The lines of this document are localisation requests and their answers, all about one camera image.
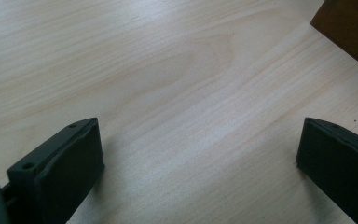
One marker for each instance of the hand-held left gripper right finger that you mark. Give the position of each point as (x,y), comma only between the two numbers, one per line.
(338,165)

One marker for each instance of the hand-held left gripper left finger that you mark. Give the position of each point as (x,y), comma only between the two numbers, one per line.
(59,168)

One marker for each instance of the dark brown wooden board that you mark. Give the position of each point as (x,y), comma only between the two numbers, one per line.
(351,28)

